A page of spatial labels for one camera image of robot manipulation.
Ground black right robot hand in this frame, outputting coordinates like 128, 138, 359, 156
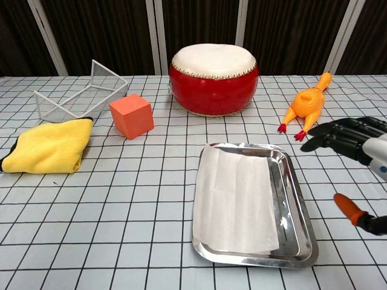
300, 117, 387, 236

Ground translucent white paper sheet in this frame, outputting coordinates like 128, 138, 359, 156
192, 144, 280, 254

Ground stainless steel tray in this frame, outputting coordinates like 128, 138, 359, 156
191, 143, 320, 269

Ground orange rubber chicken toy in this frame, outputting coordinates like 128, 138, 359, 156
277, 71, 333, 142

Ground red drum with white skin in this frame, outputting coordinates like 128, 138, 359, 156
168, 43, 260, 117

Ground orange cube block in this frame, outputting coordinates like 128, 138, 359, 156
108, 93, 155, 141

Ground white black-grid tablecloth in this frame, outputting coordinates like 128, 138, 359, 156
0, 74, 387, 290

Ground dark pleated curtain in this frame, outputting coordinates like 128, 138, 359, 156
0, 0, 387, 78

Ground yellow microfibre cloth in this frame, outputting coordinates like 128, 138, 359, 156
0, 117, 94, 175

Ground white frame bar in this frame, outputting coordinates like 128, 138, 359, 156
145, 0, 162, 76
27, 0, 70, 77
154, 0, 169, 76
324, 0, 366, 76
234, 0, 249, 47

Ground white wire mesh basket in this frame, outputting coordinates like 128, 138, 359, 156
33, 59, 129, 123

